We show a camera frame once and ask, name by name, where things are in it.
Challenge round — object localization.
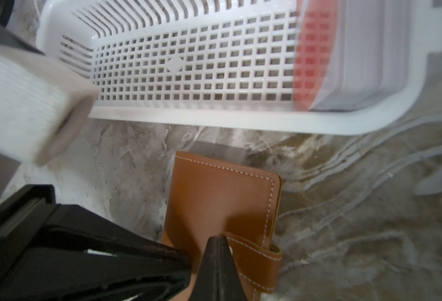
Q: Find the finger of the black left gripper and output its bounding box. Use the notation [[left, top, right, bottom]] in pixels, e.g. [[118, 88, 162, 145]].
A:
[[0, 184, 191, 300]]

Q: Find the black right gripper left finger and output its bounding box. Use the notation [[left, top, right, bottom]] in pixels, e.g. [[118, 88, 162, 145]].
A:
[[189, 237, 221, 301]]

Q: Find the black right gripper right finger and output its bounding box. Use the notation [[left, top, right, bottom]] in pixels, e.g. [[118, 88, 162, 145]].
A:
[[219, 237, 247, 301]]

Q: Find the brown leather card holder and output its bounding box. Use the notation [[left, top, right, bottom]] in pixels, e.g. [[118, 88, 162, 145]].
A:
[[161, 151, 283, 300]]

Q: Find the red white credit card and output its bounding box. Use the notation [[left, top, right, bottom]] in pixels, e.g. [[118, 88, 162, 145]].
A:
[[292, 1, 411, 112]]

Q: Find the white plastic slotted basket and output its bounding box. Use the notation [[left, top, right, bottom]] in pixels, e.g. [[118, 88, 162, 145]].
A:
[[36, 1, 442, 135]]

